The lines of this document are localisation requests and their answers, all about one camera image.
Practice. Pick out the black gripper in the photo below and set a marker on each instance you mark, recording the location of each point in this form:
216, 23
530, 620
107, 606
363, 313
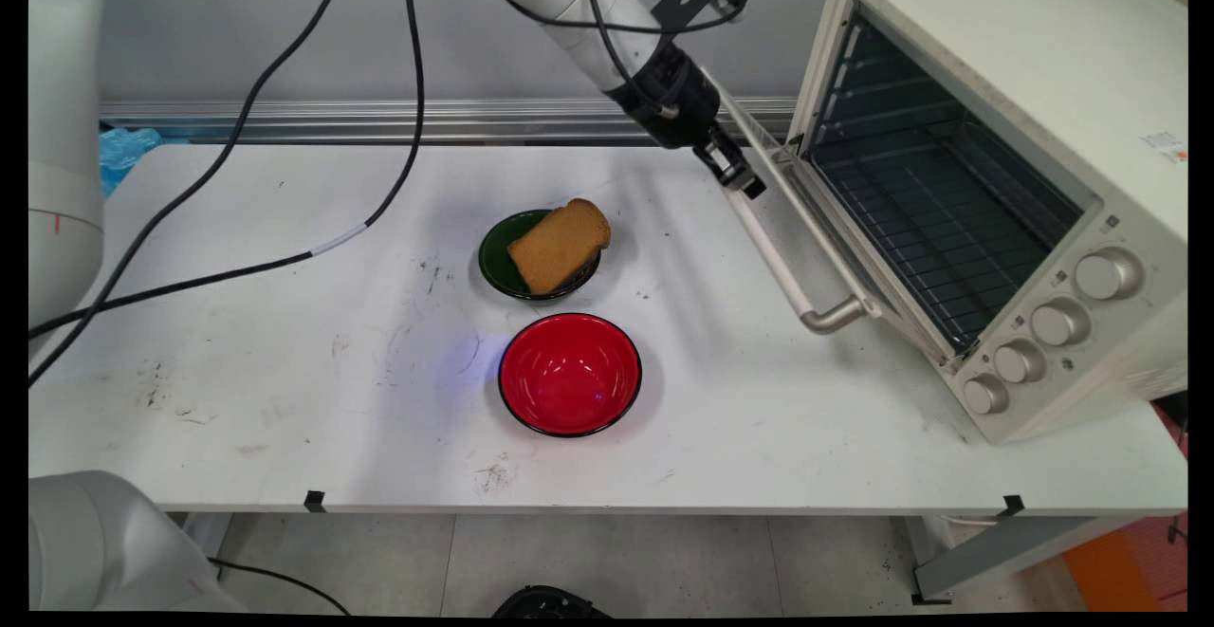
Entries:
673, 101

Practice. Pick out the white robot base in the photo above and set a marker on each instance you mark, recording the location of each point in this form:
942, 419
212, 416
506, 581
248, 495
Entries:
95, 546

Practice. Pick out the brown toast slice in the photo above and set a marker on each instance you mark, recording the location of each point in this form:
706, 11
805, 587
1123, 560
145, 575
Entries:
558, 248

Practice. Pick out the dark green bowl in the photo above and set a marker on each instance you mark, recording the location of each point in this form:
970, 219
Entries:
495, 262

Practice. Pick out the red bowl with black rim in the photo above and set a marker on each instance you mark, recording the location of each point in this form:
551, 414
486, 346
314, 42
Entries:
569, 376

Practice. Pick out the smallest silver oven knob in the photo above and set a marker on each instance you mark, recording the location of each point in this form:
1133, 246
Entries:
985, 394

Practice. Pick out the cream toaster oven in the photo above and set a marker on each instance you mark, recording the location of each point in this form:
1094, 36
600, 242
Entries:
1091, 67

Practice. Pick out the largest silver oven knob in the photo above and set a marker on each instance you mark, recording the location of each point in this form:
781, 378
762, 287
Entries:
1108, 274

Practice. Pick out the oven warning sticker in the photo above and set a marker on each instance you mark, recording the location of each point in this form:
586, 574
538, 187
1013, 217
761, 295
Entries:
1165, 147

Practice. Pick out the black round floor object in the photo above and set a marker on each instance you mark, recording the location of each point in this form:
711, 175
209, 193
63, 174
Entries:
550, 601

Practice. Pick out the grey table brace bar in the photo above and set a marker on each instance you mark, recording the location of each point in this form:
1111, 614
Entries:
1005, 556

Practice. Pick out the orange box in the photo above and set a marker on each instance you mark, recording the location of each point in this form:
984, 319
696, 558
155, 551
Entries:
1129, 570

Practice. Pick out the blue plastic sheet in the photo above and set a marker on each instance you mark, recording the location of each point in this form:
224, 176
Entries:
128, 157

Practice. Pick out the white table leg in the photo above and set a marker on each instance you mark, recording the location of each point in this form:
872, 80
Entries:
211, 537

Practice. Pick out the aluminium rail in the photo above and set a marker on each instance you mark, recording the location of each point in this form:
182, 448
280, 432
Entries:
379, 121

